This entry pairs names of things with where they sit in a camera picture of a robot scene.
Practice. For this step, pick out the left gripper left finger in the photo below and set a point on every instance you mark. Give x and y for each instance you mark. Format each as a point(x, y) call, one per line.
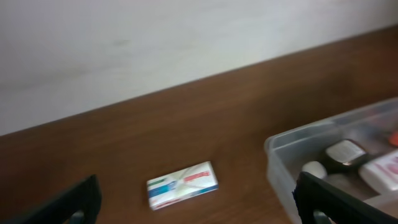
point(80, 203)

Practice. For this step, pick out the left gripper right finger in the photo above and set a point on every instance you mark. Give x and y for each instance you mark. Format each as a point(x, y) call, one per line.
point(317, 200)

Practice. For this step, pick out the dark syrup bottle white cap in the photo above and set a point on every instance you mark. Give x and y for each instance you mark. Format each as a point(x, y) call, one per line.
point(342, 157)

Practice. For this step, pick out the clear white sanitizer bottle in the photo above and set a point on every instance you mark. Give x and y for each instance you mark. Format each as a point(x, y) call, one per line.
point(381, 173)

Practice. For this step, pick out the clear plastic container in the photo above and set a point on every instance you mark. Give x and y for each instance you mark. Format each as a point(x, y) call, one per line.
point(287, 152)

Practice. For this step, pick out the white Panadol medicine box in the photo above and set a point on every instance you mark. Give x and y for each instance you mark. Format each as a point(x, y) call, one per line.
point(181, 185)

